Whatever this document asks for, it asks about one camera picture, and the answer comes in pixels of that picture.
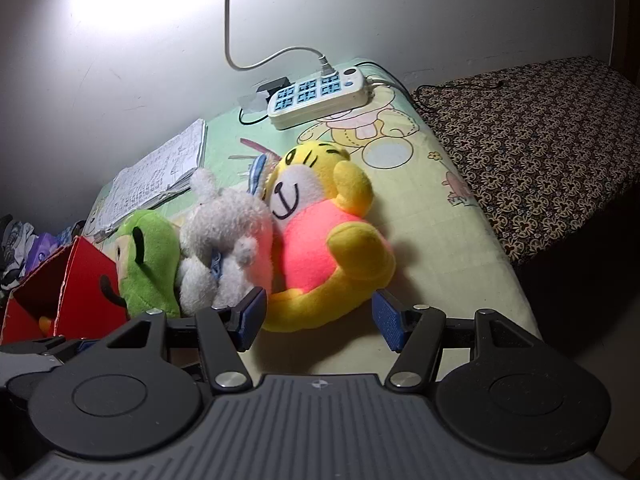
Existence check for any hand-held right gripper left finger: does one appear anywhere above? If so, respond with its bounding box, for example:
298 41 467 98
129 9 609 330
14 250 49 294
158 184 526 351
97 286 268 395

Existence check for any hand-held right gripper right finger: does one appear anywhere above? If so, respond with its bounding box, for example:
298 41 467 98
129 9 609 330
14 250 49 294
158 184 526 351
372 289 541 395

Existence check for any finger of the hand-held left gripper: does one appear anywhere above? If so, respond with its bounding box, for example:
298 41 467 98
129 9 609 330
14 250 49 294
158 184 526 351
0 337 100 361

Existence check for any red cardboard box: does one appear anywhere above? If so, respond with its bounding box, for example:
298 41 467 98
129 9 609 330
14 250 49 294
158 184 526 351
0 236 132 346

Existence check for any white plush rabbit toy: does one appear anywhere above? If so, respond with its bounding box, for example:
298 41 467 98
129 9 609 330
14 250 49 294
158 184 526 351
177 152 281 313

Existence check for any yellow tiger plush toy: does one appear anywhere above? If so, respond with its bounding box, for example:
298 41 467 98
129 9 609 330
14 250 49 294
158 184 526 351
260 141 397 332

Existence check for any green plush toy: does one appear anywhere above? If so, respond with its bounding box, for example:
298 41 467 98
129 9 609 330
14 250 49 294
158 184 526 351
111 209 182 318

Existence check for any purple tissue pack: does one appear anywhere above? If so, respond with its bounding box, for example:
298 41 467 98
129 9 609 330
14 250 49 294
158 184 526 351
25 232 66 270

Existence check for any pile of clothes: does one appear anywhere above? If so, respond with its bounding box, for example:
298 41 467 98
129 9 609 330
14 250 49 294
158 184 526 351
0 214 38 293

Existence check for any blue printed packet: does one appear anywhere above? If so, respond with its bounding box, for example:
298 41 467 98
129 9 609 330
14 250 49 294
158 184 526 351
55 220 88 247

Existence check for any pink plastic ribbon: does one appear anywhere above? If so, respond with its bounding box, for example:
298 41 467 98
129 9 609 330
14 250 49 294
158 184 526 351
229 136 276 162

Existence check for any stack of printed papers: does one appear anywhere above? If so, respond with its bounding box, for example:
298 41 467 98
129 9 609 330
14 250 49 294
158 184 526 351
87 119 208 241

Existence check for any clear plastic piece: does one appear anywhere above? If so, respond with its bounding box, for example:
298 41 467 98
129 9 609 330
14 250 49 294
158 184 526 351
239 92 271 113

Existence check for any white power strip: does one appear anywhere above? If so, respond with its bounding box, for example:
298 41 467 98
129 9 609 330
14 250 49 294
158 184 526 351
267 67 368 130

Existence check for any black charger adapter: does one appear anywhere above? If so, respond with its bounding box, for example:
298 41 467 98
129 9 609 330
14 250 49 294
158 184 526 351
256 77 292 103

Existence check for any dark floral patterned blanket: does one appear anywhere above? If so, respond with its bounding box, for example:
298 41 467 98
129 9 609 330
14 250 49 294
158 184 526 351
410 56 640 267

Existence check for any long black cable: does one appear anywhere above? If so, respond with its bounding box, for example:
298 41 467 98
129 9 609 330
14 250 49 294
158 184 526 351
357 61 505 116

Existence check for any white power cable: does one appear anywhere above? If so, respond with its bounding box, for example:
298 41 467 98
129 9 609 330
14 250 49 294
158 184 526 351
224 0 337 78

